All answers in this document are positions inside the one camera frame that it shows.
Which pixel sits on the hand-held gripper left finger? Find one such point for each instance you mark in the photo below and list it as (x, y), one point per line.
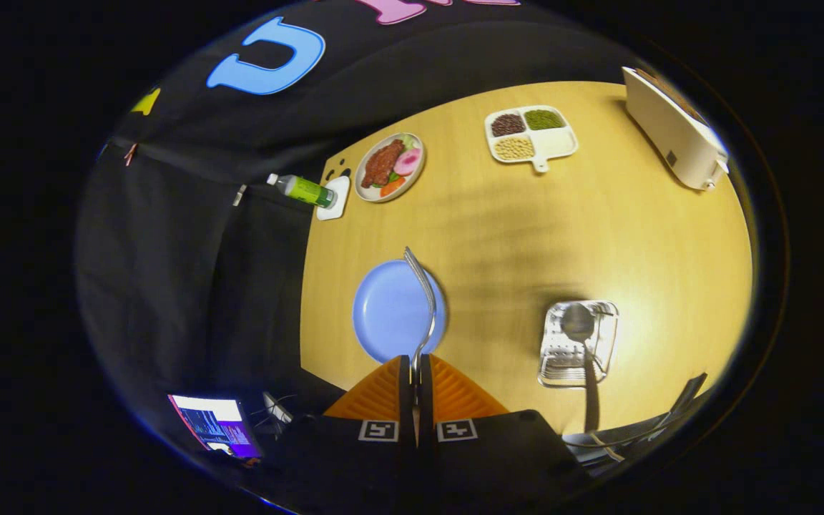
(405, 400)

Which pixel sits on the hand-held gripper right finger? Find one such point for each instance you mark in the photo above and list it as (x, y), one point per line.
(426, 400)

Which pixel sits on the blue round plate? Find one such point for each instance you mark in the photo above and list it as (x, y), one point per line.
(387, 311)

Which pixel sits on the lit computer screen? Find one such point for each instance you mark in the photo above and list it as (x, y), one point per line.
(215, 422)

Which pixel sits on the white square coaster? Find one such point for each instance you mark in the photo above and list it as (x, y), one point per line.
(340, 189)

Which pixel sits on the round plate of toy food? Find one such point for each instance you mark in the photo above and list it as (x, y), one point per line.
(389, 168)

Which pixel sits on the green label plastic bottle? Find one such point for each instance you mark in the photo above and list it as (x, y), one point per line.
(305, 189)

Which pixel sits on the black backdrop cloth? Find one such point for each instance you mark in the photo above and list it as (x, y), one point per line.
(190, 272)

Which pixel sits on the white cloth clip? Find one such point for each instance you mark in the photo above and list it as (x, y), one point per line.
(239, 194)

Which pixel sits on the white divided tray of beans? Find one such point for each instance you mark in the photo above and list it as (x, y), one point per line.
(555, 141)

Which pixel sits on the white toaster appliance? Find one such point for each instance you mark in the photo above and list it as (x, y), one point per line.
(669, 132)

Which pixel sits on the pink cloth clip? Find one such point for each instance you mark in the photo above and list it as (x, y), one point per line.
(129, 154)

